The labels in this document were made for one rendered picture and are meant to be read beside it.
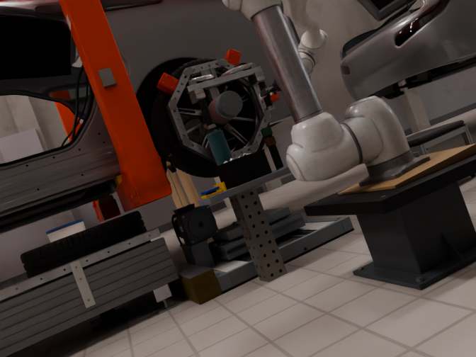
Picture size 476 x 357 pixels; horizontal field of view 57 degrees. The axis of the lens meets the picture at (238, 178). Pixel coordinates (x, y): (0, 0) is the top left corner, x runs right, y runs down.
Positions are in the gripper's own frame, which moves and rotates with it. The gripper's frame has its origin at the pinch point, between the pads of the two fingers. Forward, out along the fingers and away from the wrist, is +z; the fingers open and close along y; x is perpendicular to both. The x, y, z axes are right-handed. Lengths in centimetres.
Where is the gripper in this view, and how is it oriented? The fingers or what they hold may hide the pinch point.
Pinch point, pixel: (265, 94)
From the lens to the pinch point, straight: 229.9
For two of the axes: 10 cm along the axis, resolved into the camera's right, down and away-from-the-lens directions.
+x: -3.5, -9.4, -0.1
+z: -3.6, 1.2, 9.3
